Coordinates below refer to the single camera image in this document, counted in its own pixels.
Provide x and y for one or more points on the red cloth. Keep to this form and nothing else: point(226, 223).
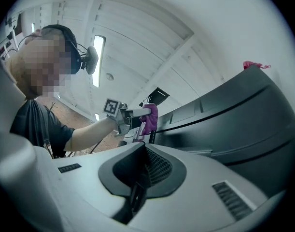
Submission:
point(249, 64)

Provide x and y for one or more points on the round ceiling smoke detector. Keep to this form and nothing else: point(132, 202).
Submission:
point(109, 76)

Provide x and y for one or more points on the person's head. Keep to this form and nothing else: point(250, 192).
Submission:
point(41, 64)

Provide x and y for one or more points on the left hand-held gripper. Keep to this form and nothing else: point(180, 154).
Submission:
point(112, 106)

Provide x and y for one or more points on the purple cleaning cloth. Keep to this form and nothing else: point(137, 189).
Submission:
point(152, 120)

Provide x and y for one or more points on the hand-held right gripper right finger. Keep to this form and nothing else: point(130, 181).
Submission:
point(198, 202)

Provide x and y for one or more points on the person's black t-shirt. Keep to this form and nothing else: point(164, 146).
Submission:
point(38, 129)

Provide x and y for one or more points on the rectangular ceiling panel light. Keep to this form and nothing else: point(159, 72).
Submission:
point(101, 42)
point(97, 116)

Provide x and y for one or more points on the black head-worn camera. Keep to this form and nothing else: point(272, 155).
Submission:
point(91, 59)

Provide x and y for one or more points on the person's left forearm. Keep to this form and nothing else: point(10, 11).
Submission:
point(89, 134)

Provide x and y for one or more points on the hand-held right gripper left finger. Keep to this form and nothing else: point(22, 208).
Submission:
point(84, 197)

